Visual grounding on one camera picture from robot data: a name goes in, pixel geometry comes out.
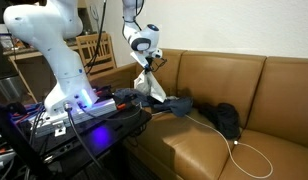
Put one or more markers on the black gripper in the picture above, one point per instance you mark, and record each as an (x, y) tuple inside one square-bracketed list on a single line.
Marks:
[(149, 62)]

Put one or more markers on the white cloth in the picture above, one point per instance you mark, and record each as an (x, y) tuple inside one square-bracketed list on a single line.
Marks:
[(149, 85)]

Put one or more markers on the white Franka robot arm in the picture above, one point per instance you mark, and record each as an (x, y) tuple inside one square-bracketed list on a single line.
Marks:
[(54, 50)]

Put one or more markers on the brown leather couch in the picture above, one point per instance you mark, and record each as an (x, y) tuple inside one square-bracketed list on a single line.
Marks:
[(220, 76)]

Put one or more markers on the dark blue jeans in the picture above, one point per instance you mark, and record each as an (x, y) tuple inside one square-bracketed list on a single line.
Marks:
[(177, 106)]

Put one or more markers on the wooden slatted chair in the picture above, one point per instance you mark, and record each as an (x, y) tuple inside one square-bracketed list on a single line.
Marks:
[(107, 43)]

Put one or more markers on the black robot table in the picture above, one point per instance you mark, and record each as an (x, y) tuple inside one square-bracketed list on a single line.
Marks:
[(104, 133)]

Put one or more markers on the black garment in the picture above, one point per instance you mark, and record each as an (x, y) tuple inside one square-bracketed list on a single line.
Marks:
[(224, 116)]

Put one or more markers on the wooden counter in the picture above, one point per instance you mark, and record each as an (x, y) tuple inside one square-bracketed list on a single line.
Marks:
[(20, 53)]

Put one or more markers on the stainless steel trash can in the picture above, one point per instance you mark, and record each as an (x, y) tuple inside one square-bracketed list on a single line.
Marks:
[(9, 88)]

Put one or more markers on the black tripod leg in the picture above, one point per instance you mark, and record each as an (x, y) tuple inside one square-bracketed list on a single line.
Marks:
[(12, 136)]

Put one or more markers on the aluminium base plate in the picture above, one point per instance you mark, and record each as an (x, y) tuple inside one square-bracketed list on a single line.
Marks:
[(100, 108)]

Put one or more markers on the white angle bracket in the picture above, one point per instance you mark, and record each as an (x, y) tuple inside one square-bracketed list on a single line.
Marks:
[(59, 128)]

